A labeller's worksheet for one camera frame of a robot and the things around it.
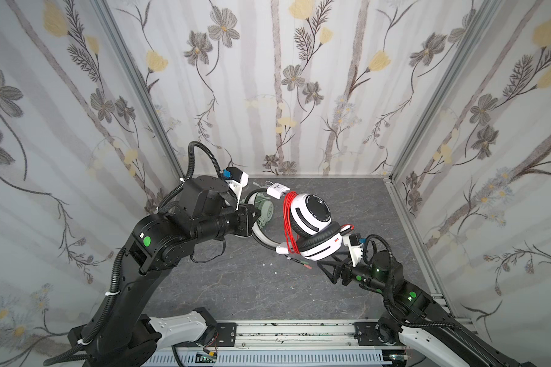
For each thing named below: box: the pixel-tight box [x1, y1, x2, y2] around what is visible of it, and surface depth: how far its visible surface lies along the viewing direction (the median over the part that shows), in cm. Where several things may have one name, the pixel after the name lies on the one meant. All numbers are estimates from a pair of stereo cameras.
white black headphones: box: [244, 187, 354, 262], surface depth 44 cm
